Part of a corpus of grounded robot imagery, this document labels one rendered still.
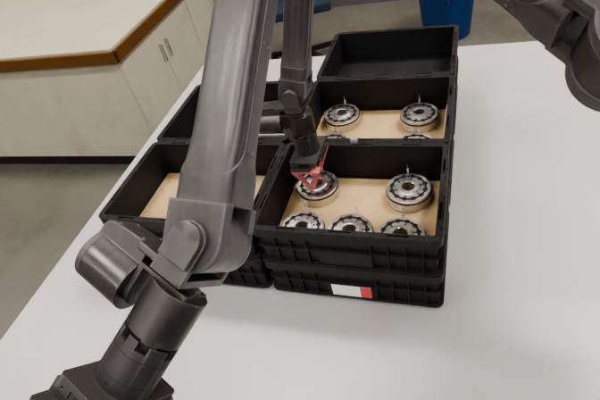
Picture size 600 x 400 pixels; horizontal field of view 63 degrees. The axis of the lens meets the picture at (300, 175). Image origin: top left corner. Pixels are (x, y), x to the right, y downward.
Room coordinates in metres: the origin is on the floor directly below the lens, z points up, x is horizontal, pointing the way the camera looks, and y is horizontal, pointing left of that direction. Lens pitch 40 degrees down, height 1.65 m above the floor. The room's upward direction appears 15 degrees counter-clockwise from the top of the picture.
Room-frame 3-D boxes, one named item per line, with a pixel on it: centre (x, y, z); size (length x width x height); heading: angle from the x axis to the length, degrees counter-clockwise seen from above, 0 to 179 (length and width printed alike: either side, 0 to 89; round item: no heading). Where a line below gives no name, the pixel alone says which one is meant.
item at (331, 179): (0.91, -0.04, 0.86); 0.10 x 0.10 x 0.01
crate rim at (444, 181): (0.80, -0.11, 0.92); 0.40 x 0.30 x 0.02; 65
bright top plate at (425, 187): (0.81, -0.23, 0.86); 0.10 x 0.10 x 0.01
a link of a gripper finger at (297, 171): (0.89, -0.03, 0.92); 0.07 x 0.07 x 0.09; 65
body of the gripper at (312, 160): (0.91, -0.03, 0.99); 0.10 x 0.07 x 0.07; 155
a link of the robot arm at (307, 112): (0.91, -0.03, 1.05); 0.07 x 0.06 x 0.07; 66
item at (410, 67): (1.34, -0.36, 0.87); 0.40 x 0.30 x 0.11; 65
